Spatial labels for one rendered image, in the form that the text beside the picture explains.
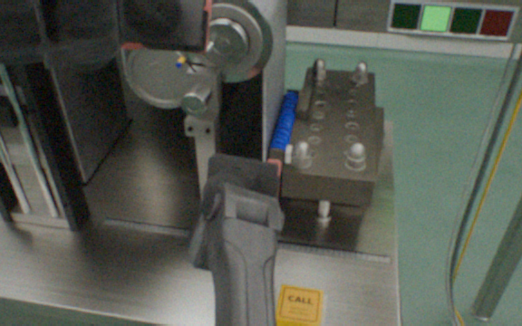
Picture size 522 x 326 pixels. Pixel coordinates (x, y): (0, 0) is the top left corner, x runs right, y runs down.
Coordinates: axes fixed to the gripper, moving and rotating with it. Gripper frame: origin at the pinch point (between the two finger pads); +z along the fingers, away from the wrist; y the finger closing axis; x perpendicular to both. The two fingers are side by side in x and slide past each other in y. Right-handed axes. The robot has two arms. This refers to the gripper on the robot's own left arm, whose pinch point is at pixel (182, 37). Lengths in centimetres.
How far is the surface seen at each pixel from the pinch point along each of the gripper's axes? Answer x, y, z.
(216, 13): 7.3, 0.6, 11.9
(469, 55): 82, 104, 297
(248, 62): 1.4, 5.4, 16.8
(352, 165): -12.9, 23.5, 28.1
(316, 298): -34.8, 19.7, 19.8
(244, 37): 4.1, 5.1, 12.7
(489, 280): -44, 77, 121
